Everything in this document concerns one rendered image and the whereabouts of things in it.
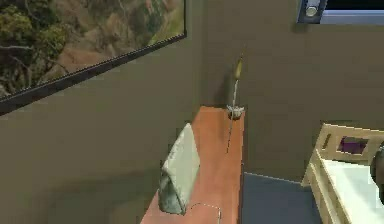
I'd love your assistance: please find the yellow feather in grey holder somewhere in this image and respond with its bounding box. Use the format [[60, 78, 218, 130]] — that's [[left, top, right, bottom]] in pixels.
[[226, 55, 246, 121]]

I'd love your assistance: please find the thin grey stick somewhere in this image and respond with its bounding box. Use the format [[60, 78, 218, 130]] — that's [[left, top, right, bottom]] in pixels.
[[226, 117, 234, 154]]

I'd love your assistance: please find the orange wooden table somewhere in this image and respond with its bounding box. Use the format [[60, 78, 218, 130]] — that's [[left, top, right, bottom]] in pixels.
[[139, 105, 247, 224]]

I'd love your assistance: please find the framed landscape picture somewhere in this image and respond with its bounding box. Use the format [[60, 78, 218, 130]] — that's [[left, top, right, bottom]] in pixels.
[[0, 0, 188, 117]]

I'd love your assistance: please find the purple box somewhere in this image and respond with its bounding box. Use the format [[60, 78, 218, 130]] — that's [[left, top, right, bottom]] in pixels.
[[337, 135, 369, 156]]

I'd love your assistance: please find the pale wooden bed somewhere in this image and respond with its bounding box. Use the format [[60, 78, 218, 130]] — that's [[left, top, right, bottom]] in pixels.
[[300, 122, 384, 224]]

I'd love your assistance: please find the blue framed window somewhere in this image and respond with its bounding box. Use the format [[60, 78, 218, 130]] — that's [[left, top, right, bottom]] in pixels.
[[296, 0, 384, 26]]

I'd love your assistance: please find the dark round object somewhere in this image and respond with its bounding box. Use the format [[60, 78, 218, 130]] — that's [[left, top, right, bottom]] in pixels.
[[369, 141, 384, 205]]

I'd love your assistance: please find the thin grey wire loop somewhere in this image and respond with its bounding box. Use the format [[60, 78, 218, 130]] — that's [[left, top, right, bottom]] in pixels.
[[188, 201, 224, 224]]

